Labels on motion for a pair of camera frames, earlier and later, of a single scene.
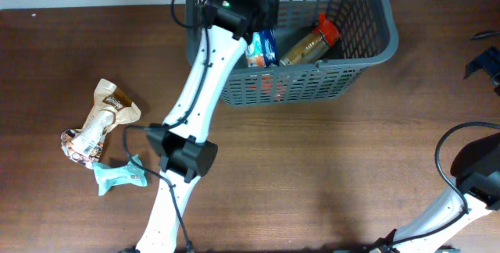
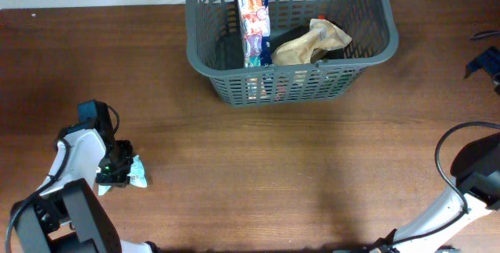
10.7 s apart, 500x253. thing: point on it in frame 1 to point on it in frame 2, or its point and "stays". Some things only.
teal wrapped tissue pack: x=106 y=175 stays
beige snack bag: x=112 y=107 to x=323 y=34
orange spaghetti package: x=308 y=50 to x=291 y=55
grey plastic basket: x=331 y=27 stays
